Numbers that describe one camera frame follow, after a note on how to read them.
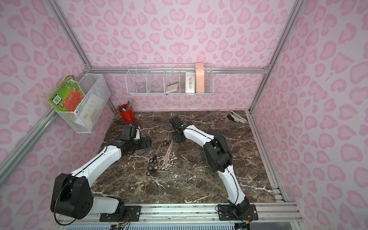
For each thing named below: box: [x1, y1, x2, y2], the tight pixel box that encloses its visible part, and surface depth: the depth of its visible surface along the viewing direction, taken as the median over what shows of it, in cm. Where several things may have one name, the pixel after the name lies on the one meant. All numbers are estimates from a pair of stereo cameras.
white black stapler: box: [227, 110, 248, 125], surface depth 115 cm
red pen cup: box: [119, 106, 136, 123], surface depth 113 cm
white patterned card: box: [184, 71, 196, 94], surface depth 95 cm
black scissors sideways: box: [145, 165, 169, 176], surface depth 90 cm
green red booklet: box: [47, 75, 86, 112], surface depth 73 cm
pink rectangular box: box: [195, 62, 205, 94], surface depth 84 cm
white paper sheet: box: [75, 93, 105, 129], surface depth 86 cm
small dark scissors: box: [163, 135, 172, 147], surface depth 103 cm
